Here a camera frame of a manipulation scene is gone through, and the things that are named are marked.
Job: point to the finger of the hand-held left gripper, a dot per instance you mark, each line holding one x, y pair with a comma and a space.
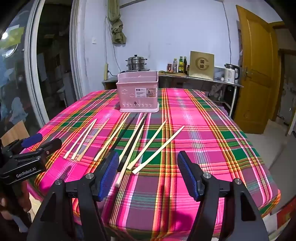
46, 148
32, 140

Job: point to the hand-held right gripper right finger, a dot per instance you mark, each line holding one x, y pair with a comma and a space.
188, 178

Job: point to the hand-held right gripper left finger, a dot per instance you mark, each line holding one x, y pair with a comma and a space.
108, 178

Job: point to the wooden chopstick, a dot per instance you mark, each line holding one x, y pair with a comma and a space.
112, 138
159, 149
130, 155
147, 144
93, 139
84, 139
80, 139
136, 128

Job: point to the black chopstick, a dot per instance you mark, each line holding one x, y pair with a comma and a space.
126, 131
133, 142

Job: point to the pink plastic utensil basket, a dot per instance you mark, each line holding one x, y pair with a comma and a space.
138, 97

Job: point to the pink green plaid tablecloth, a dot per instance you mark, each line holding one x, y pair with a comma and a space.
185, 115

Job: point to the steel cabinet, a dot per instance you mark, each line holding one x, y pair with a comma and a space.
109, 83

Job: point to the steel prep table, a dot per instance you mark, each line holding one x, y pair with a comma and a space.
196, 83

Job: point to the yellowed power strip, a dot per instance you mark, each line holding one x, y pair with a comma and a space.
106, 71

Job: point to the wooden cutting board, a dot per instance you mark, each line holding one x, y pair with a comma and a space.
173, 73

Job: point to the red sauce jar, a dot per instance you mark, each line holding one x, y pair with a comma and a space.
169, 67

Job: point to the dark sauce bottle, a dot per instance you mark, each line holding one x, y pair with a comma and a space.
185, 66

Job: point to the black induction cooker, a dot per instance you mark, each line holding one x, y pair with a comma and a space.
138, 69

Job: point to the gold square box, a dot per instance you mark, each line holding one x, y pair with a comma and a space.
201, 66

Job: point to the clear plastic bottle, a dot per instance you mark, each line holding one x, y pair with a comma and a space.
175, 66

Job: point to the white electric kettle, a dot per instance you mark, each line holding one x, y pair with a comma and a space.
230, 73

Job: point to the steel steamer pot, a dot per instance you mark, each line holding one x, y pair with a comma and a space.
136, 62

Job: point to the yellow wooden door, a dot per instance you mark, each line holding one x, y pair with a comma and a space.
254, 69

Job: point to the green hanging cloth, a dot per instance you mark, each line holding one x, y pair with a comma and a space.
116, 27

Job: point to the white door frame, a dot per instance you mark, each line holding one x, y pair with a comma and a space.
31, 69

